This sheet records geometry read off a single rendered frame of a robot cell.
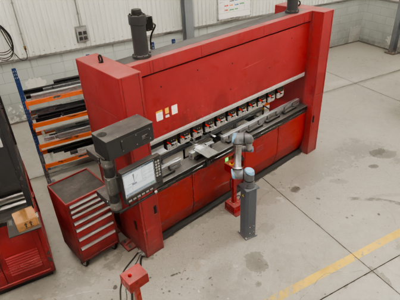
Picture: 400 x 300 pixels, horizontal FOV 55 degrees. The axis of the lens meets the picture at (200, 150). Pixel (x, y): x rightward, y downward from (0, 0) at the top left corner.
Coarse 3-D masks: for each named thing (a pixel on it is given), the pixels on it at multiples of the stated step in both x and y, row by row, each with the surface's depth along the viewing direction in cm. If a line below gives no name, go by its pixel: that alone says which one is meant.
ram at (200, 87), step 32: (288, 32) 519; (192, 64) 425; (224, 64) 459; (256, 64) 499; (288, 64) 547; (160, 96) 411; (192, 96) 443; (224, 96) 481; (256, 96) 524; (160, 128) 428
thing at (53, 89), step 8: (56, 80) 577; (64, 80) 583; (72, 80) 577; (32, 88) 556; (40, 88) 557; (48, 88) 558; (56, 88) 559; (64, 88) 552; (72, 88) 557; (80, 88) 562; (32, 96) 535; (40, 96) 541
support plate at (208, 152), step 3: (204, 147) 486; (207, 147) 486; (195, 150) 481; (198, 150) 481; (204, 150) 480; (207, 150) 480; (210, 150) 480; (213, 150) 479; (201, 153) 475; (204, 153) 474; (207, 153) 474; (210, 153) 474; (213, 153) 473; (216, 153) 473; (204, 156) 470; (207, 156) 468; (210, 156) 468
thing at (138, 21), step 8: (136, 8) 371; (128, 16) 368; (136, 16) 365; (144, 16) 369; (136, 24) 368; (144, 24) 372; (152, 24) 382; (136, 32) 373; (144, 32) 376; (152, 32) 401; (136, 40) 378; (144, 40) 379; (136, 48) 382; (144, 48) 383; (152, 48) 414; (136, 56) 384; (144, 56) 385
